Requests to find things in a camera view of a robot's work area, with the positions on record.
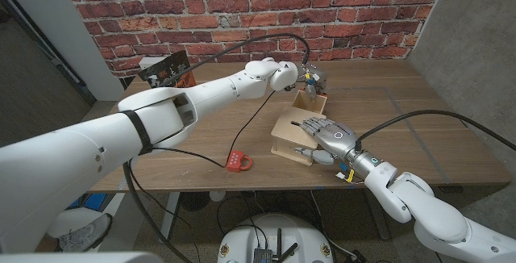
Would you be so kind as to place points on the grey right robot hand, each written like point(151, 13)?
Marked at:
point(334, 140)

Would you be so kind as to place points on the black round floor object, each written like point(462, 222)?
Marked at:
point(195, 201)

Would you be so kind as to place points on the red padlock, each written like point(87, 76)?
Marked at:
point(234, 160)

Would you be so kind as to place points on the wooden drawer with red front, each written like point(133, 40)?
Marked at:
point(310, 105)

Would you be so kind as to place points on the grey table leg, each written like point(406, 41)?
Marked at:
point(373, 218)

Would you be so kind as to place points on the printed brick wall backdrop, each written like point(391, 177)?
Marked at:
point(262, 5)

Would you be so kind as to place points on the white floor base blue pads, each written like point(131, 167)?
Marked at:
point(94, 201)

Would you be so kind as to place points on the white table leg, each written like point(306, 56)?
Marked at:
point(168, 222)

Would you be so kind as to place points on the black antenna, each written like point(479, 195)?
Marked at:
point(290, 251)
point(279, 243)

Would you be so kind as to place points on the black orange snack package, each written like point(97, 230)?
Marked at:
point(167, 71)

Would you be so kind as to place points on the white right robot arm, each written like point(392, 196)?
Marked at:
point(435, 210)

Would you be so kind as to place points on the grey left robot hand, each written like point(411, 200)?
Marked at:
point(316, 75)

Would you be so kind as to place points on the grey finned electronics module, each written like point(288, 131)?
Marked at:
point(262, 255)

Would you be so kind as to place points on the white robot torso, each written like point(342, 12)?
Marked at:
point(242, 239)

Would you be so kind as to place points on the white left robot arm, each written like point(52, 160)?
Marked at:
point(101, 146)

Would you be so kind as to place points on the grey sneaker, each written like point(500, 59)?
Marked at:
point(88, 232)

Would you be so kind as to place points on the wooden box with slot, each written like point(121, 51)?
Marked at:
point(288, 134)

